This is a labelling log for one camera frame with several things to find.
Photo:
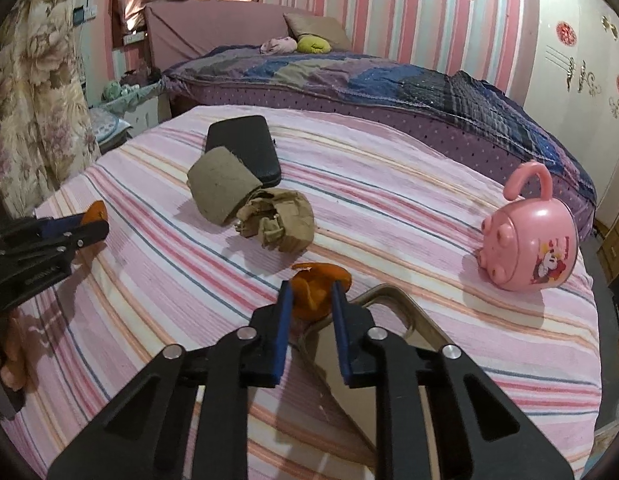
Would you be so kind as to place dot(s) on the yellow plush toy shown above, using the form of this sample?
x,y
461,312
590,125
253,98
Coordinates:
x,y
310,44

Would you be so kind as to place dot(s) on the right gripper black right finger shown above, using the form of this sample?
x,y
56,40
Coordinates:
x,y
480,432

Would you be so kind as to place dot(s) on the white wardrobe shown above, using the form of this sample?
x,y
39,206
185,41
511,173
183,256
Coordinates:
x,y
574,90

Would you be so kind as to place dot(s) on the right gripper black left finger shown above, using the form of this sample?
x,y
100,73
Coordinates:
x,y
142,433

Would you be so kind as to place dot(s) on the beige phone case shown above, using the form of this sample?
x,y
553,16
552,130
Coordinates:
x,y
377,355

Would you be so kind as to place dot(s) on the floral curtain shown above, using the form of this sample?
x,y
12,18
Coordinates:
x,y
46,134

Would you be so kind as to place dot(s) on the pink striped bedsheet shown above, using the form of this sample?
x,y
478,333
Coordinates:
x,y
388,210

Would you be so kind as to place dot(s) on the person's hand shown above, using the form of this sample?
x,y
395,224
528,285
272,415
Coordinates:
x,y
13,371

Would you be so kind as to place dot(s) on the pink headboard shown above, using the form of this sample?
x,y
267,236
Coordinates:
x,y
180,31

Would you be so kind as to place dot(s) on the pink cartoon mug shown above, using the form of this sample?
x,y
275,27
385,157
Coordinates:
x,y
532,242

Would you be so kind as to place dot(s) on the black phone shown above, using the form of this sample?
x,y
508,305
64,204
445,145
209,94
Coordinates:
x,y
249,139

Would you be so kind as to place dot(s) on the purple plaid blanket bed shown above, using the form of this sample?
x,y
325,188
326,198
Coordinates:
x,y
465,119

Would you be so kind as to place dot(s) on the wooden desk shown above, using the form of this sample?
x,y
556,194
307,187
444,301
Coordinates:
x,y
608,254

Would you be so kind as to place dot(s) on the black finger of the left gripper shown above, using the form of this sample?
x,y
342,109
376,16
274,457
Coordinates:
x,y
66,246
56,227

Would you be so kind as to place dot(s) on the brown cardboard tube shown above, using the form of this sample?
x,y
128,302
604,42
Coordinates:
x,y
220,184

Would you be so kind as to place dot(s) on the pink plush toy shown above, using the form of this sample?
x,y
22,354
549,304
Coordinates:
x,y
279,46

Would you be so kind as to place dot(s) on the brown pillow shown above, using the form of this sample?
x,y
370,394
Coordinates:
x,y
320,26

